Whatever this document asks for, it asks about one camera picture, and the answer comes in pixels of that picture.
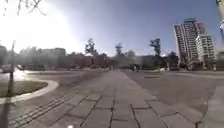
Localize bare tree branches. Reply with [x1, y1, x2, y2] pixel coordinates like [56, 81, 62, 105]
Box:
[3, 0, 48, 17]

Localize thin tree trunk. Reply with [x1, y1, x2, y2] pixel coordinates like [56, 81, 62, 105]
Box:
[7, 40, 17, 95]

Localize white mid-rise building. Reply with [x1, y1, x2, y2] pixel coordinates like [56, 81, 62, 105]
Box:
[195, 34, 217, 67]

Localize pale curved kerb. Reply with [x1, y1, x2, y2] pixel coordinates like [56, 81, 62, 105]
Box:
[0, 79, 60, 105]

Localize tall pale tower building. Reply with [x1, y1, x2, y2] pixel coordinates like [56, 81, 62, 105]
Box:
[173, 17, 207, 66]

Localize row of low buildings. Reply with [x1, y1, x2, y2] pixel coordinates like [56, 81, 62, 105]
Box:
[0, 45, 174, 71]

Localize grey stone slab path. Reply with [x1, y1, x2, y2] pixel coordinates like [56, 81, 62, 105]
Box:
[0, 69, 205, 128]

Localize grey asphalt road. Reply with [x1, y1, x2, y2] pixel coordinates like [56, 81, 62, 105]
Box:
[121, 69, 224, 116]

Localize grass patch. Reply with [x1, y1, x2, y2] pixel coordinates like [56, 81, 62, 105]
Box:
[0, 80, 49, 98]

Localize tall dark tree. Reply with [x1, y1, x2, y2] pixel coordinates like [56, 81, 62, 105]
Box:
[84, 37, 98, 57]
[114, 42, 124, 58]
[148, 37, 162, 69]

